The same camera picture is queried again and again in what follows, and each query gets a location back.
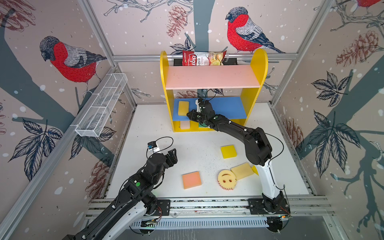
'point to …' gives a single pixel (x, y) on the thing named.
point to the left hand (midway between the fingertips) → (170, 152)
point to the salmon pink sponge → (191, 179)
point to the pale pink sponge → (185, 124)
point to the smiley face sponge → (227, 179)
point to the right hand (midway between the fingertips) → (184, 117)
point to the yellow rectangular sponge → (183, 108)
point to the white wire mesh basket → (95, 119)
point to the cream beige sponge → (242, 171)
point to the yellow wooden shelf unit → (233, 89)
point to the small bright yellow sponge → (228, 151)
